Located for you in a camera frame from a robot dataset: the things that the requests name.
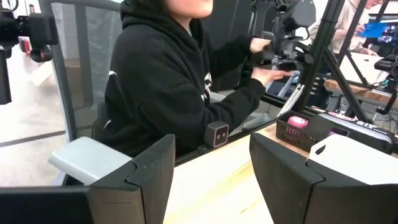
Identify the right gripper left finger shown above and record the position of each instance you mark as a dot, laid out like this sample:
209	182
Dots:
143	193

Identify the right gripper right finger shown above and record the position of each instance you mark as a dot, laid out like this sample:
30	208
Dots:
295	193

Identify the pink bandage roll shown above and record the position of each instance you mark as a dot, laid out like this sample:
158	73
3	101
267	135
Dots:
297	122

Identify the small black mesh basket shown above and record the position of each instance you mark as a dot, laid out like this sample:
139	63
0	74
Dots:
292	137

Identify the light grey rounded pad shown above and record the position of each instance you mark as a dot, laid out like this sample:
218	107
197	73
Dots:
87	158

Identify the white slanted board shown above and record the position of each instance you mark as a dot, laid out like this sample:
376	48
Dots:
290	99

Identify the person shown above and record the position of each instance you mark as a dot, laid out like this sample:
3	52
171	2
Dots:
345	25
155	77

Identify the wooden background table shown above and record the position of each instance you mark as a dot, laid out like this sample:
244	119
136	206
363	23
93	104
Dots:
357	90

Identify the computer monitor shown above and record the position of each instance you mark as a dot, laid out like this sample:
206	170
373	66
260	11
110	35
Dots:
379	32

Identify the small red object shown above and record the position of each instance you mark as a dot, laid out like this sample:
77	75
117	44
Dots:
25	46

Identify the small grey camera box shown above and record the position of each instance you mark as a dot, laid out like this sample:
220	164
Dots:
216	134

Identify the black camera on stand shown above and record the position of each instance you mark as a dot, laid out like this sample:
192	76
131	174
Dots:
387	63

